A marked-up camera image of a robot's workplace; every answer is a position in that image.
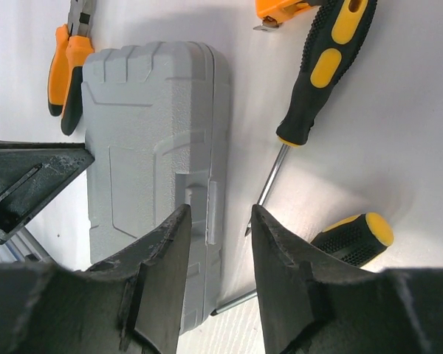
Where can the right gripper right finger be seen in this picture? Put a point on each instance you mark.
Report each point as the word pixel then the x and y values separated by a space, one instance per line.
pixel 291 277

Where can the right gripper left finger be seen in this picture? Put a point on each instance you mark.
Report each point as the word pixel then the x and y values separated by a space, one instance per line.
pixel 139 291

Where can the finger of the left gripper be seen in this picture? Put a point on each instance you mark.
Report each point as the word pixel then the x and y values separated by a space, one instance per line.
pixel 31 175

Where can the black yellow screwdriver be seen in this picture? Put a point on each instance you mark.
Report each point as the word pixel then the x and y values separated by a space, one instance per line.
pixel 356 240
pixel 336 36

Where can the grey plastic tool case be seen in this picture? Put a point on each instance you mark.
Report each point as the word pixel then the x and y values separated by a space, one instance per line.
pixel 157 122

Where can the orange black pliers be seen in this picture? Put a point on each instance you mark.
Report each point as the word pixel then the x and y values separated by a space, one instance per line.
pixel 73 46

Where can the orange tape measure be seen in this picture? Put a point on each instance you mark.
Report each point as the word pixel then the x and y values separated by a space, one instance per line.
pixel 273 13

